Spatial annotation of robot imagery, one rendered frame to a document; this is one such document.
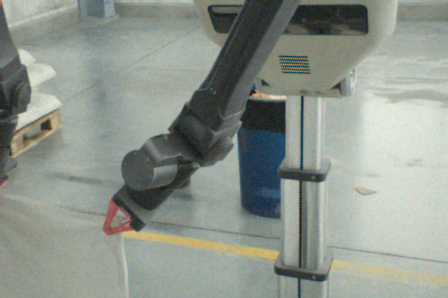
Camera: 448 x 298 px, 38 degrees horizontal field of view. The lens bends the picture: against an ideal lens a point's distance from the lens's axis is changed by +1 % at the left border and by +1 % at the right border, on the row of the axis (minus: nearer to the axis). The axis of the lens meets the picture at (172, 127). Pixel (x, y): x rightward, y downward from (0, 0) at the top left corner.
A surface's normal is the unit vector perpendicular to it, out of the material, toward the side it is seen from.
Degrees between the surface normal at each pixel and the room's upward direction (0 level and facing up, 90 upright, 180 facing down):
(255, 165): 93
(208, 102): 93
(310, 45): 130
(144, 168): 75
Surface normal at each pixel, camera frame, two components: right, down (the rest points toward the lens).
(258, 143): -0.55, 0.34
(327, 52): -0.25, 0.85
